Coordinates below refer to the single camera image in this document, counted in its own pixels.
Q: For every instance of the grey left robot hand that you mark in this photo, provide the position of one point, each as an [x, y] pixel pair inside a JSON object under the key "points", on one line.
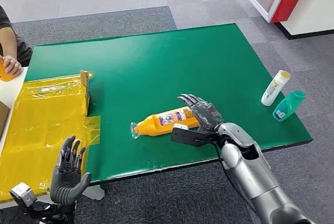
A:
{"points": [[63, 186]]}

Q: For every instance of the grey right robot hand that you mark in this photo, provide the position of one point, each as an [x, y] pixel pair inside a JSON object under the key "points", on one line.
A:
{"points": [[206, 115]]}

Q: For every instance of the orange bottle with clear cap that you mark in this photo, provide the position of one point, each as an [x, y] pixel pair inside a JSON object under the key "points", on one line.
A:
{"points": [[161, 122]]}

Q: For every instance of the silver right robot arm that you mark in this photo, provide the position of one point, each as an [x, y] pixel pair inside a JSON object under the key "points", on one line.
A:
{"points": [[257, 177]]}

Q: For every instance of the white bottle with yellow cap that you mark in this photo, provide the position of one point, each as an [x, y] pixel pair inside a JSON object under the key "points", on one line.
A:
{"points": [[274, 89]]}

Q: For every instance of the teal translucent bottle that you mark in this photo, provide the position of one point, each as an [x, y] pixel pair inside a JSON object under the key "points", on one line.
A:
{"points": [[288, 106]]}

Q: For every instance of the white table foot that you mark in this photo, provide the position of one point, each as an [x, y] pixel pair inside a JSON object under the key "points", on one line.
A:
{"points": [[95, 193]]}

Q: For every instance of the yellow-taped cardboard box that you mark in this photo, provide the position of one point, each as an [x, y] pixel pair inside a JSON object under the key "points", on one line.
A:
{"points": [[44, 129]]}

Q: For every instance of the green table mat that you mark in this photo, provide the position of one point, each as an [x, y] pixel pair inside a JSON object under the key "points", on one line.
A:
{"points": [[167, 66]]}

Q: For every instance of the brown cardboard piece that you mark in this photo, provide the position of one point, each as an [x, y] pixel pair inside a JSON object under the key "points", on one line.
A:
{"points": [[3, 118]]}

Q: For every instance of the white side table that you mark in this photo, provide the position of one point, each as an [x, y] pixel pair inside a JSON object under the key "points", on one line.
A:
{"points": [[9, 89]]}

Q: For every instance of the orange object in person's hand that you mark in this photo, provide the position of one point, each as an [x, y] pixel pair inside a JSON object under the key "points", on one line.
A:
{"points": [[4, 75]]}

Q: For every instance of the person's hand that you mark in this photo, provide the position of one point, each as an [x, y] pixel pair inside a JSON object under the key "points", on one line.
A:
{"points": [[12, 66]]}

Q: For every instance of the person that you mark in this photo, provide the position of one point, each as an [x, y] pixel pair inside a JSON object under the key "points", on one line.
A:
{"points": [[9, 39]]}

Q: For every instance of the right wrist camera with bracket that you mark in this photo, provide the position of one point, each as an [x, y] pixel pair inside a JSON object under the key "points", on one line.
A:
{"points": [[186, 136]]}

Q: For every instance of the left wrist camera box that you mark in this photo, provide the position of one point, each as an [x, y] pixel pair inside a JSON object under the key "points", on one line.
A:
{"points": [[22, 193]]}

